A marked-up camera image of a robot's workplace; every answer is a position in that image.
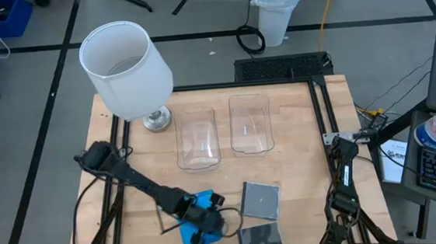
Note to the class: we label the dark grey computer desk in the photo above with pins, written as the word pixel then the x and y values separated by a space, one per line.
pixel 412 169

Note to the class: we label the white shade table lamp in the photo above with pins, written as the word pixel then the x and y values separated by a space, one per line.
pixel 126 74

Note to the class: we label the white paper scrap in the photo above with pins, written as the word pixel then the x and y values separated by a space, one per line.
pixel 212 53

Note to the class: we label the black aluminium table frame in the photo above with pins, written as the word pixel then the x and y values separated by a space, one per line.
pixel 238 84

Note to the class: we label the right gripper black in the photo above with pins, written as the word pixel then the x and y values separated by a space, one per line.
pixel 336 231

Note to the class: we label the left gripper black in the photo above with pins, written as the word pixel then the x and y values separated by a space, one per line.
pixel 208 222

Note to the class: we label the silver metal mounting plate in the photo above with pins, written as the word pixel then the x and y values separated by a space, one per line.
pixel 330 138

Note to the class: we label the clear black jewel case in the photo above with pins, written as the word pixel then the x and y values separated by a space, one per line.
pixel 260 243
pixel 260 200

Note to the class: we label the blue plastic disc case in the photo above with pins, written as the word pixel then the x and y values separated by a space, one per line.
pixel 215 241

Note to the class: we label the white printed paper sheet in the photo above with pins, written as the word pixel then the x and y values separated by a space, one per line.
pixel 394 162

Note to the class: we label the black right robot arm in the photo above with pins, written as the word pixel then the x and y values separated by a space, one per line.
pixel 346 174

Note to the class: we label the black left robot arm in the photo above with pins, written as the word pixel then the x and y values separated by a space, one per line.
pixel 141 182

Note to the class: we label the clear plastic bin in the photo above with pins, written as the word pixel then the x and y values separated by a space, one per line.
pixel 197 139
pixel 250 125

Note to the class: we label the black perforated metal box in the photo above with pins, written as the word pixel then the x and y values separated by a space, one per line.
pixel 282 67

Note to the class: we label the white trash can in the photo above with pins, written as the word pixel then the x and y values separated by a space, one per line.
pixel 279 12

